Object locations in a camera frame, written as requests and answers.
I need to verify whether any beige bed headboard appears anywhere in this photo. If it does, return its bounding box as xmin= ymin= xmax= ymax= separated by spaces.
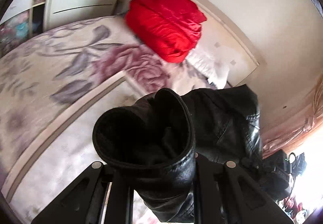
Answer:
xmin=186 ymin=0 xmax=261 ymax=89

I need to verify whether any red garment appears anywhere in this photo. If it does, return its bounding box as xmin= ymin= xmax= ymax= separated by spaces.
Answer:
xmin=125 ymin=0 xmax=206 ymax=63

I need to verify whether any white wardrobe with shelves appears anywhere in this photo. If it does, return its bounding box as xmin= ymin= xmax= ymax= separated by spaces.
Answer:
xmin=1 ymin=0 xmax=33 ymax=57

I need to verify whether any black leather jacket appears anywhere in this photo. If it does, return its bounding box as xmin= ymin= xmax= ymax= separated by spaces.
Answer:
xmin=92 ymin=85 xmax=262 ymax=222

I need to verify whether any pink curtain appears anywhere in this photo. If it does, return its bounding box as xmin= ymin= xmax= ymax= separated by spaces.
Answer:
xmin=261 ymin=76 xmax=322 ymax=158

